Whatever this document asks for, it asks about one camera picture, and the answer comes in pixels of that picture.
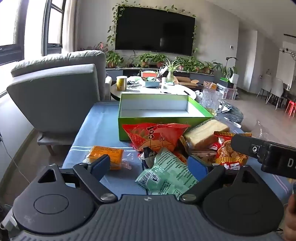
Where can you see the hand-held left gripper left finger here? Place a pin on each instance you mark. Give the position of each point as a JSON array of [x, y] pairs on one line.
[[101, 165]]

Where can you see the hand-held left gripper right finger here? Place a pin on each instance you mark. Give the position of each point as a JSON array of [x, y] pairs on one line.
[[196, 166]]

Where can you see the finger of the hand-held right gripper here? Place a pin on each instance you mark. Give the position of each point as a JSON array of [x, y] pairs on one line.
[[245, 144]]

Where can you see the red yellow snack bag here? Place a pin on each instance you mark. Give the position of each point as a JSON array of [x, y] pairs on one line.
[[227, 153]]

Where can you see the pale green snack packet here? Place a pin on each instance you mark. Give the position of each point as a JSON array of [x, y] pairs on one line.
[[166, 171]]

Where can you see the green cardboard box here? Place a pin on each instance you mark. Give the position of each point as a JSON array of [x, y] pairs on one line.
[[123, 132]]

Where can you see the large red snack bag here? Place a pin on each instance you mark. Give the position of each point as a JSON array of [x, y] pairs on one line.
[[157, 136]]

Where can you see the person's right hand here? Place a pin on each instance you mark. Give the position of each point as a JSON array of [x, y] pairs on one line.
[[291, 220]]

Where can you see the small brown snack packet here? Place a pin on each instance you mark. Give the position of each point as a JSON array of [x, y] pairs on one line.
[[204, 157]]

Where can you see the orange snack packet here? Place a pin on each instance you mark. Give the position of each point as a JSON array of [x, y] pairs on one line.
[[106, 153]]

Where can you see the clear plastic bag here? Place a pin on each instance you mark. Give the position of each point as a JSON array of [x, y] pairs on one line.
[[261, 131], [227, 108]]

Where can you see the dark marble table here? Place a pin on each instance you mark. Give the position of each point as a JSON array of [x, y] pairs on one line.
[[235, 115]]

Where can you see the wrapped bread loaf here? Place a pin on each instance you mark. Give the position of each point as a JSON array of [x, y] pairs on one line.
[[205, 134]]

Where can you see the blue striped tablecloth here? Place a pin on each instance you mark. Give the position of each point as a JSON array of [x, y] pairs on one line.
[[97, 125]]

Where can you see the dark snack packet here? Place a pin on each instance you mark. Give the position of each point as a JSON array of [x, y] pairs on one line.
[[148, 157]]

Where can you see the red stool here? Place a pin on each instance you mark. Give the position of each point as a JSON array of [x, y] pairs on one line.
[[291, 106]]

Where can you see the clear plastic storage box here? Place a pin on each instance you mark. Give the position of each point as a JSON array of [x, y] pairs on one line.
[[227, 92]]

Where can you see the glass mug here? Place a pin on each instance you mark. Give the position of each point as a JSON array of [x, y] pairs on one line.
[[210, 102]]

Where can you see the white dining chair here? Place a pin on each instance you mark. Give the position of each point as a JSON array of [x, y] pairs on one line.
[[263, 87], [277, 91]]

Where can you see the black box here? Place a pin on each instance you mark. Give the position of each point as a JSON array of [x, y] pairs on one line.
[[231, 85]]

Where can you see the tall plant in white pot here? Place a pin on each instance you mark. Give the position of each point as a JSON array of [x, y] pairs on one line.
[[234, 78]]

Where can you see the small green box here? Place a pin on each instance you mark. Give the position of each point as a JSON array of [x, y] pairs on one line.
[[223, 80]]

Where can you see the orange gift bag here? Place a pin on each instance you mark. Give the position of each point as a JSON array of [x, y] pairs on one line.
[[210, 85]]

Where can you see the white round table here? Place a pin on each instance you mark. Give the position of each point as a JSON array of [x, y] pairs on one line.
[[175, 89]]

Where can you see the grey armchair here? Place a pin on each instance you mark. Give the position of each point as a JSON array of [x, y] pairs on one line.
[[57, 97]]

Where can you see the yellow can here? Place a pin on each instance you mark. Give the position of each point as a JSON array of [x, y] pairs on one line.
[[121, 83]]

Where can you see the open cardboard box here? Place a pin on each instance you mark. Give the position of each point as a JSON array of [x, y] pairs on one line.
[[185, 81]]

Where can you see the heap of small packets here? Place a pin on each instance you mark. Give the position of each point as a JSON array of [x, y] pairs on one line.
[[134, 82]]

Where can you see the spider plant in glass vase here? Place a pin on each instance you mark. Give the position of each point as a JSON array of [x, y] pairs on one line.
[[170, 77]]

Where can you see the dark television cabinet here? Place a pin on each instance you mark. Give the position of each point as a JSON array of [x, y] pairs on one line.
[[115, 73]]

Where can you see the blue tray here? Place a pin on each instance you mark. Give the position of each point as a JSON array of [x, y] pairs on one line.
[[151, 84]]

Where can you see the orange box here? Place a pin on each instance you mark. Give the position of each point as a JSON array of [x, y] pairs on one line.
[[149, 74]]

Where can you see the row of potted plants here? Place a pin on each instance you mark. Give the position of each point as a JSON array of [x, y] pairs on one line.
[[148, 59]]

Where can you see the red flower decoration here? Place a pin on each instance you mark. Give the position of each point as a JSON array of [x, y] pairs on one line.
[[100, 46]]

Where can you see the hanging vine plant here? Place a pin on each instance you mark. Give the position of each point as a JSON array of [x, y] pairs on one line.
[[113, 30]]

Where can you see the black television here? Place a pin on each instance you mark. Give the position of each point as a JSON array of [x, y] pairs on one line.
[[155, 30]]

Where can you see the beige curtain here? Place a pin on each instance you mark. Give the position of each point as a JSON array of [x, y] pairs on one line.
[[69, 25]]

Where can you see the black framed window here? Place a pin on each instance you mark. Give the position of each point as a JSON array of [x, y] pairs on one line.
[[13, 27]]

